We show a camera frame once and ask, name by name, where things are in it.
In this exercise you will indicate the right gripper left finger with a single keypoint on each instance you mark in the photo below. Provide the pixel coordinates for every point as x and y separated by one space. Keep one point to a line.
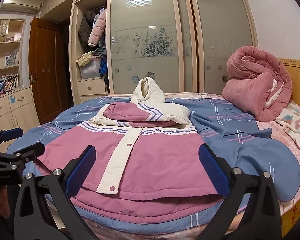
33 219

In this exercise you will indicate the red and yellow bag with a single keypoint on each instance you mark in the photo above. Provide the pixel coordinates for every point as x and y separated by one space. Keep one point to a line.
290 218

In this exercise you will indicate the pink and white hooded jacket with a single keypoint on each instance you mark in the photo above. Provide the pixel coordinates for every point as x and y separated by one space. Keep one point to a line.
147 168

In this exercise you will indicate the wall air conditioner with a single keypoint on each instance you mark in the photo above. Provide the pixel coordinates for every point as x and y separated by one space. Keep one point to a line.
30 7

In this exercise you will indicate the person's left hand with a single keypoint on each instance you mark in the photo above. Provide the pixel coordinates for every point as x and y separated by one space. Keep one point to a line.
4 205

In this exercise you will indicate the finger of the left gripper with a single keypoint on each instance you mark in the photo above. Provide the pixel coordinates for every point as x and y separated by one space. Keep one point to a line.
25 153
7 135

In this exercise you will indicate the hanging dark jacket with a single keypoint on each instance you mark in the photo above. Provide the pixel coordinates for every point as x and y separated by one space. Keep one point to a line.
85 27

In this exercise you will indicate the blue garment in wardrobe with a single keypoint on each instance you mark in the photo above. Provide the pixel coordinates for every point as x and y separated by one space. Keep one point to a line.
103 69

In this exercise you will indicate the blue plaid bed blanket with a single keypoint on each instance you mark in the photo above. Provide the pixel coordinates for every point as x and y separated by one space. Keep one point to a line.
72 117

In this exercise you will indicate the beige bag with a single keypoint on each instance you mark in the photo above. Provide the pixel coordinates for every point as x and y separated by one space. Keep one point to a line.
84 59

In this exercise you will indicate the bookshelf cabinet with drawers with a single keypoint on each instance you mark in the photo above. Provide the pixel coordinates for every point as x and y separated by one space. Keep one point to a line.
17 107

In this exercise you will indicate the hanging pink puffer jacket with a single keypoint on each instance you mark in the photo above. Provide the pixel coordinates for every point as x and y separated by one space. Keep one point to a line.
98 29

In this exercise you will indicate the floral pillow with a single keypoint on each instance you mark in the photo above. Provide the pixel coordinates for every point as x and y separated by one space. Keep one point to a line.
289 119

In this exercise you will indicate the pink bed sheet mattress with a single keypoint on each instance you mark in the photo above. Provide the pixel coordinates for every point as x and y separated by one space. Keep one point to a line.
231 134

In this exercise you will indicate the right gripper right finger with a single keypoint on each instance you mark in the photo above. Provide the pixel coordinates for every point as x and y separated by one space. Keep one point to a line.
261 219

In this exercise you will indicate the translucent storage box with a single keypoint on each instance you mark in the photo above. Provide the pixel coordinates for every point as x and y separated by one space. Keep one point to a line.
92 69

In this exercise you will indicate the wardrobe with glass sliding doors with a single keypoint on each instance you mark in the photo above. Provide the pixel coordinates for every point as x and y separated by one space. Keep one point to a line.
182 44

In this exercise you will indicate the brown wooden door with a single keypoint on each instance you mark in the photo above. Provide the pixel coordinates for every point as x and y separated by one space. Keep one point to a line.
49 72

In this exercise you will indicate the rolled pink quilt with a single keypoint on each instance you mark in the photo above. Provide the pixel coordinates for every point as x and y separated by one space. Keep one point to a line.
258 83

